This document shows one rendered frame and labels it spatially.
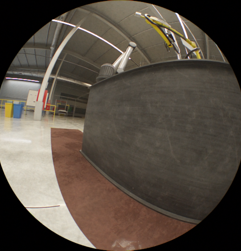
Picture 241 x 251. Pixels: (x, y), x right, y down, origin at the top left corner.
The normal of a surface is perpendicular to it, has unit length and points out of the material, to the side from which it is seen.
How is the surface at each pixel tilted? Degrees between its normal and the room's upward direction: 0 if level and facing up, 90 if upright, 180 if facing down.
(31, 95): 90
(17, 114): 94
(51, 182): 0
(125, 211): 0
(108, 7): 176
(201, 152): 90
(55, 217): 0
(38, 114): 90
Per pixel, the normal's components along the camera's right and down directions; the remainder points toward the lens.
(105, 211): 0.15, -0.99
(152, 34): -0.21, 0.98
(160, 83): -0.69, -0.07
